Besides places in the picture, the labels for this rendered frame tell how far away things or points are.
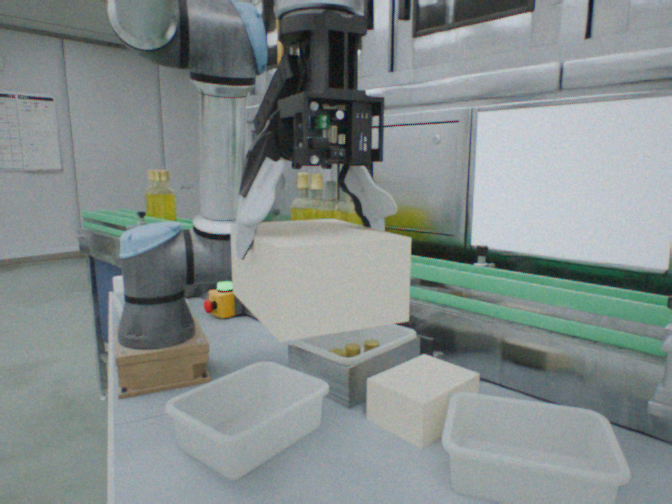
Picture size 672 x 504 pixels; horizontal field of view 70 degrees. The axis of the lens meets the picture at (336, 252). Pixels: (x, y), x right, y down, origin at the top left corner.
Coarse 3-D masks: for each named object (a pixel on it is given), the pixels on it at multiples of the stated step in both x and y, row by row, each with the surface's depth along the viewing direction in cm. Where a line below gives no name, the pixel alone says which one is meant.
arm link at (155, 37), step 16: (112, 0) 69; (128, 0) 55; (144, 0) 53; (160, 0) 54; (176, 0) 76; (112, 16) 70; (128, 16) 62; (144, 16) 59; (160, 16) 60; (176, 16) 73; (128, 32) 70; (144, 32) 67; (160, 32) 69; (176, 32) 76; (144, 48) 72; (160, 48) 74; (176, 48) 77; (160, 64) 80; (176, 64) 80
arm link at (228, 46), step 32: (192, 0) 77; (224, 0) 80; (192, 32) 77; (224, 32) 78; (256, 32) 80; (192, 64) 81; (224, 64) 80; (256, 64) 83; (224, 96) 84; (224, 128) 86; (224, 160) 89; (224, 192) 92; (224, 224) 94; (224, 256) 96
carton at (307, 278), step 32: (288, 224) 50; (320, 224) 50; (352, 224) 50; (256, 256) 42; (288, 256) 37; (320, 256) 38; (352, 256) 39; (384, 256) 40; (256, 288) 43; (288, 288) 37; (320, 288) 38; (352, 288) 40; (384, 288) 41; (288, 320) 38; (320, 320) 39; (352, 320) 40; (384, 320) 42
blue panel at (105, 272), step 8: (96, 264) 230; (104, 264) 222; (112, 264) 215; (96, 272) 231; (104, 272) 223; (112, 272) 216; (120, 272) 209; (96, 280) 232; (104, 280) 225; (112, 280) 217; (104, 288) 226; (112, 288) 219; (104, 296) 227; (104, 304) 229; (104, 312) 230; (104, 320) 232; (104, 328) 233; (104, 336) 235
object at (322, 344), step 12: (324, 336) 103; (336, 336) 106; (348, 336) 108; (360, 336) 111; (372, 336) 109; (384, 336) 106; (396, 336) 104; (408, 336) 98; (312, 348) 92; (324, 348) 103; (384, 348) 92; (336, 360) 87; (348, 360) 86; (360, 360) 87
